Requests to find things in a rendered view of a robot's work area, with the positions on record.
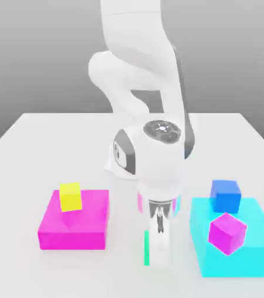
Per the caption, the large cyan box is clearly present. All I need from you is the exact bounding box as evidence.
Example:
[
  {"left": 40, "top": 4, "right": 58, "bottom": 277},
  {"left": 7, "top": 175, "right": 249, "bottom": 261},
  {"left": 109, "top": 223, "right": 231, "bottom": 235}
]
[{"left": 189, "top": 197, "right": 264, "bottom": 278}]

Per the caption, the large magenta box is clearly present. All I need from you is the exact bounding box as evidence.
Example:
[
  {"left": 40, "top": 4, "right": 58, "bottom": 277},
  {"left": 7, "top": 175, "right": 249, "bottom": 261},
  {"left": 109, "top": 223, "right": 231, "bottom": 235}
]
[{"left": 37, "top": 189, "right": 110, "bottom": 251}]

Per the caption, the small green cube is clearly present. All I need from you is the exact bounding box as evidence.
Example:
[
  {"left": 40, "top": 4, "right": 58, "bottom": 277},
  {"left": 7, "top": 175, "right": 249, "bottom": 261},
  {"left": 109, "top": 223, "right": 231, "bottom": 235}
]
[{"left": 143, "top": 230, "right": 150, "bottom": 267}]

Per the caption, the small purple cube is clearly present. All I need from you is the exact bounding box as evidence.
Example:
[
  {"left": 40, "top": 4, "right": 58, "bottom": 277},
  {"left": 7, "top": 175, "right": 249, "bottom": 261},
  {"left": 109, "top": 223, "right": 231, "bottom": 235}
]
[{"left": 207, "top": 212, "right": 248, "bottom": 257}]

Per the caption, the small blue cube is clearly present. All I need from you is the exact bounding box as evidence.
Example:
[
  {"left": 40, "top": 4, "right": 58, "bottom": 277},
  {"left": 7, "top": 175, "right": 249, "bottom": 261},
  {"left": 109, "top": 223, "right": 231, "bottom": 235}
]
[{"left": 210, "top": 179, "right": 242, "bottom": 214}]

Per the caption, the small yellow cube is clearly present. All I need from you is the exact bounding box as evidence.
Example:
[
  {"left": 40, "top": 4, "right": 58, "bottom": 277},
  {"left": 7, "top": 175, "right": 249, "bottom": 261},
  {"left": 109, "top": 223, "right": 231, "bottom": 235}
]
[{"left": 59, "top": 182, "right": 83, "bottom": 213}]

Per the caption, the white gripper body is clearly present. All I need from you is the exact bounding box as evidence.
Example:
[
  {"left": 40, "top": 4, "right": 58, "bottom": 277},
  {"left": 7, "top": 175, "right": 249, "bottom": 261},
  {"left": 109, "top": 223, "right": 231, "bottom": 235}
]
[{"left": 149, "top": 207, "right": 171, "bottom": 268}]

